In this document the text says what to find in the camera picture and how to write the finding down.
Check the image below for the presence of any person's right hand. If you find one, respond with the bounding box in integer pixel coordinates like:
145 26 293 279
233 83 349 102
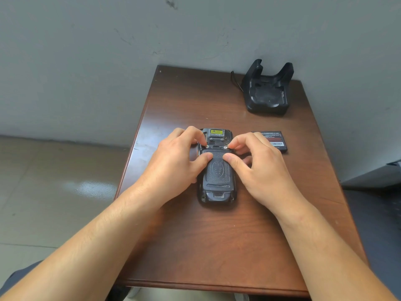
222 132 309 217

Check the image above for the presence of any person's left hand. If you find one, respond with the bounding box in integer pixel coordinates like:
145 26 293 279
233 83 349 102
135 126 214 201

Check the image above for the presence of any black handheld scanner terminal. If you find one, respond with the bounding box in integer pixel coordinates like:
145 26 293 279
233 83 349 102
196 128 237 205

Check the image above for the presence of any person's right forearm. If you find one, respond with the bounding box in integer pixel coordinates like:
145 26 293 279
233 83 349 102
276 200 397 301

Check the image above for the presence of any person's left forearm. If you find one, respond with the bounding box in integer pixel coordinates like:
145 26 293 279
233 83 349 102
0 182 166 301

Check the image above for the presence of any black battery pack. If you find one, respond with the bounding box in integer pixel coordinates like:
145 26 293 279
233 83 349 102
251 131 289 154

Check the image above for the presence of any black charging cradle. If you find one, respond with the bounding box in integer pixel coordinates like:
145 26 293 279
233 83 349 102
241 59 294 116

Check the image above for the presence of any brown wooden table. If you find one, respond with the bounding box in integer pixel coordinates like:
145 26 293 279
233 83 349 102
115 65 368 299

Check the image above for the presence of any black power cable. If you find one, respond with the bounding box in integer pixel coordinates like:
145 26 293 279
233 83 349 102
231 71 245 95

